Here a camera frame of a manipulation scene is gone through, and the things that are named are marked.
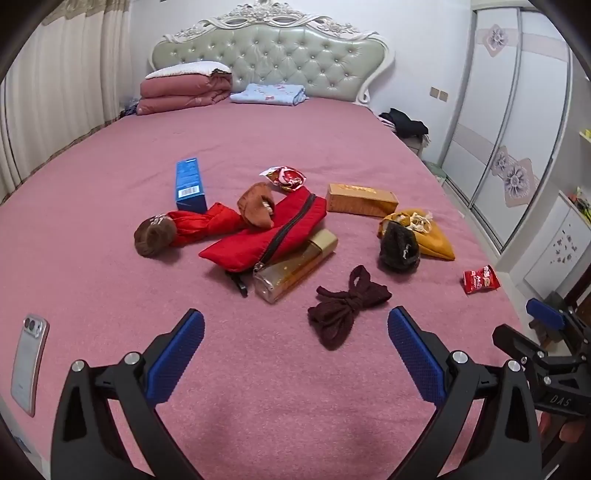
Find white corner shelf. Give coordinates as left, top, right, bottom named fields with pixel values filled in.
left=523, top=128, right=591, bottom=301

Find red milk candy wrapper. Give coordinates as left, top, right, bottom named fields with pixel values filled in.
left=462, top=265, right=500, bottom=295

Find black fuzzy pouch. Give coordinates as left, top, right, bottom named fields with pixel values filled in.
left=379, top=222, right=421, bottom=274

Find red cloth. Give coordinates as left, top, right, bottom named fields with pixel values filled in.
left=168, top=202, right=246, bottom=247

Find dark maroon knotted cloth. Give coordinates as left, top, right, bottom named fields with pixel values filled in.
left=308, top=265, right=392, bottom=351

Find pink bed sheet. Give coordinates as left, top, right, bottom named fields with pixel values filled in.
left=1, top=99, right=519, bottom=479

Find red pencil pouch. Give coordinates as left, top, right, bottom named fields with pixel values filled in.
left=198, top=187, right=328, bottom=298

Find red snack wrapper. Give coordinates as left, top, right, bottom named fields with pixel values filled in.
left=260, top=166, right=307, bottom=192

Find silver smartphone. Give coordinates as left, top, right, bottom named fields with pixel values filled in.
left=10, top=314, right=50, bottom=417

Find grey nightstand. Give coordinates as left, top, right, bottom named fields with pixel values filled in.
left=403, top=135, right=431, bottom=159

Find yellow cloth with tissues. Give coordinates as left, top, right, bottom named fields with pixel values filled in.
left=378, top=208, right=456, bottom=261

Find orange brown sock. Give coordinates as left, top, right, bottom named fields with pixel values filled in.
left=238, top=182, right=276, bottom=230

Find wall switch plates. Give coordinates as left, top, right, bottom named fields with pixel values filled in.
left=430, top=87, right=449, bottom=102

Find dark brown lettered sock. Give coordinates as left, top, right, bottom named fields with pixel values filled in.
left=133, top=214, right=177, bottom=258

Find black clothes pile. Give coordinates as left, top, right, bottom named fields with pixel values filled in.
left=379, top=108, right=429, bottom=139

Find green tufted headboard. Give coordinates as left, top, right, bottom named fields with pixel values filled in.
left=149, top=1, right=394, bottom=106

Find brown cardboard box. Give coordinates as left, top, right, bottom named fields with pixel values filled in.
left=325, top=183, right=399, bottom=218

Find beige curtain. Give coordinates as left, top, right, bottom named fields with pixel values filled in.
left=1, top=1, right=133, bottom=197

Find blue cardboard box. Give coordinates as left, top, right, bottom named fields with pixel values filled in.
left=175, top=158, right=207, bottom=214

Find folded pink quilt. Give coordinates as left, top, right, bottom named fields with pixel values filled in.
left=136, top=61, right=232, bottom=116

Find gold perfume bottle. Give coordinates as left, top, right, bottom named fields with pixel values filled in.
left=253, top=229, right=339, bottom=304

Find white sliding wardrobe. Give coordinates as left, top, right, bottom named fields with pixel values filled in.
left=442, top=1, right=572, bottom=251

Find folded light blue blanket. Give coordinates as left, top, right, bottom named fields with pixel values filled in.
left=229, top=83, right=308, bottom=106

